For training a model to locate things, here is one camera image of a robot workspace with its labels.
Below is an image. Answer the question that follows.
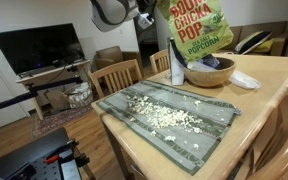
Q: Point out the green striped cloth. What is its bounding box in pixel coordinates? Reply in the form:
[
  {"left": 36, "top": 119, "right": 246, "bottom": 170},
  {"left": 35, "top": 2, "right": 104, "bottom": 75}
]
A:
[{"left": 96, "top": 79, "right": 242, "bottom": 176}]

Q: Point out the white door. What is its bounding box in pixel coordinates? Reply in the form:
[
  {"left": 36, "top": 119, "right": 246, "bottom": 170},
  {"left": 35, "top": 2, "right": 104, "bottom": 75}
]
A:
[{"left": 0, "top": 31, "right": 28, "bottom": 136}]

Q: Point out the red tool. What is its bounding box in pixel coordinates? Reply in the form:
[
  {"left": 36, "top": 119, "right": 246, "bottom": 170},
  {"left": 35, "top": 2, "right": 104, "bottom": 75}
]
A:
[{"left": 43, "top": 153, "right": 61, "bottom": 165}]

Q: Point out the yellow pillow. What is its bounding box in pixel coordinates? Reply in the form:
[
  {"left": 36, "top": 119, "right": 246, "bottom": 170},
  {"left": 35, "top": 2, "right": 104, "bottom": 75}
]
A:
[{"left": 252, "top": 37, "right": 275, "bottom": 53}]

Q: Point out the cardboard box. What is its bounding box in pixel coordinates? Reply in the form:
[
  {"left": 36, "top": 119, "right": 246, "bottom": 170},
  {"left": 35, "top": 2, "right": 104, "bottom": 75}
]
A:
[{"left": 44, "top": 88, "right": 70, "bottom": 113}]

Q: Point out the black equipment cart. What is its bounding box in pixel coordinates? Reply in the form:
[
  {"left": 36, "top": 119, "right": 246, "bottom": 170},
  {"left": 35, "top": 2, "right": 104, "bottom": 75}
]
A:
[{"left": 0, "top": 127, "right": 97, "bottom": 180}]

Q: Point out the white paper sheet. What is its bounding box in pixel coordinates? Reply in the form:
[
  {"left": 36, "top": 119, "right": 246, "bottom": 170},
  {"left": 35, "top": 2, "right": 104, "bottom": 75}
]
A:
[{"left": 183, "top": 59, "right": 215, "bottom": 72}]

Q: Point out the white popcorn pile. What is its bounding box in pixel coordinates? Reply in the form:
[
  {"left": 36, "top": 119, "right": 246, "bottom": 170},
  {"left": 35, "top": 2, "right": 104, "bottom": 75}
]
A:
[{"left": 126, "top": 94, "right": 226, "bottom": 151}]

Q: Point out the white paper bag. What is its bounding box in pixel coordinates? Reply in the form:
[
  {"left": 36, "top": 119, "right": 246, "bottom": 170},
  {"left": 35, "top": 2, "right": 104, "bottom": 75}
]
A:
[{"left": 168, "top": 37, "right": 186, "bottom": 86}]

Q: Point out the black tripod bar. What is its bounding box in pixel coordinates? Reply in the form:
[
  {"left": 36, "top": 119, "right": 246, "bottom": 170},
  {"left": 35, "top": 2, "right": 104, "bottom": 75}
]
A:
[{"left": 0, "top": 76, "right": 84, "bottom": 116}]

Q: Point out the wicker basket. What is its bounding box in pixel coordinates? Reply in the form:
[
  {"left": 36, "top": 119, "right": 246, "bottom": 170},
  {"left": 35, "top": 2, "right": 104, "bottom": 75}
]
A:
[{"left": 62, "top": 81, "right": 94, "bottom": 110}]

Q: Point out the curved wooden chair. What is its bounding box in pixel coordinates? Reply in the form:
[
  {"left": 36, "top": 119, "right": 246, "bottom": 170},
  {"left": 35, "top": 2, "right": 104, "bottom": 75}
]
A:
[{"left": 232, "top": 88, "right": 288, "bottom": 180}]

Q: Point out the brown sofa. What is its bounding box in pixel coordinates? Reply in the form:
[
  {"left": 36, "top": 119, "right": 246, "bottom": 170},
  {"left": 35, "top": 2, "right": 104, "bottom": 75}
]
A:
[{"left": 217, "top": 20, "right": 288, "bottom": 57}]

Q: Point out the brown armchair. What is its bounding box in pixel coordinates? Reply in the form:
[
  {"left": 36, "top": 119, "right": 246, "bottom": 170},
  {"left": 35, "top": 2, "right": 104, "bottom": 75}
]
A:
[{"left": 94, "top": 45, "right": 143, "bottom": 81}]

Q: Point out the patterned rug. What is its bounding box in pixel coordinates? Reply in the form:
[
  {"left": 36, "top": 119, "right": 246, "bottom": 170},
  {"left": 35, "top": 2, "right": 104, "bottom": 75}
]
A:
[{"left": 31, "top": 104, "right": 95, "bottom": 139}]

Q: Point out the blue snack bag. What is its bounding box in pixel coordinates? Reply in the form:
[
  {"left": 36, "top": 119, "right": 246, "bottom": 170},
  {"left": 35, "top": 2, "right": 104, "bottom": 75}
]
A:
[{"left": 169, "top": 38, "right": 222, "bottom": 71}]

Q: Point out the striped pillow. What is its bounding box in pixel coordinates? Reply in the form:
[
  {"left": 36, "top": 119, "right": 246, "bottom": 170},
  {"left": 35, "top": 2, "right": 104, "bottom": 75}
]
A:
[{"left": 233, "top": 30, "right": 272, "bottom": 55}]

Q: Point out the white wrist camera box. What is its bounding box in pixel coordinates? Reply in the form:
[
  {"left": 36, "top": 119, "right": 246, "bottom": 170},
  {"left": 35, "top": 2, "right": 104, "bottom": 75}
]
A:
[{"left": 137, "top": 12, "right": 156, "bottom": 30}]

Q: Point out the slatted wooden chair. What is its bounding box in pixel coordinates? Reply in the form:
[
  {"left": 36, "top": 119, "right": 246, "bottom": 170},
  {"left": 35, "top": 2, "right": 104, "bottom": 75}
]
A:
[
  {"left": 89, "top": 59, "right": 143, "bottom": 99},
  {"left": 149, "top": 48, "right": 170, "bottom": 75}
]

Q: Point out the black flat television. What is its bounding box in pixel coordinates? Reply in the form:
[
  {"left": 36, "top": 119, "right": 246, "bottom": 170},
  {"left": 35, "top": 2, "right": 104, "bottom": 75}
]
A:
[{"left": 0, "top": 23, "right": 86, "bottom": 76}]

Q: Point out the wooden bowl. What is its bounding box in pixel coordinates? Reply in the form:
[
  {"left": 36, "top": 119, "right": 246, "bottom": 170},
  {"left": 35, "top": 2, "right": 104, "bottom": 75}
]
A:
[{"left": 183, "top": 57, "right": 237, "bottom": 88}]

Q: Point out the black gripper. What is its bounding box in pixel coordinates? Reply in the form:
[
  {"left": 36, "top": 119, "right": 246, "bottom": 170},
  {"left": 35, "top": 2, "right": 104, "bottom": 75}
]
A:
[{"left": 136, "top": 0, "right": 160, "bottom": 16}]

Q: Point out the green popcorn bag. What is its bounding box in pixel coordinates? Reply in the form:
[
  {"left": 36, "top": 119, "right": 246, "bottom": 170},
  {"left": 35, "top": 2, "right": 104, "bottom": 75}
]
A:
[{"left": 156, "top": 0, "right": 234, "bottom": 63}]

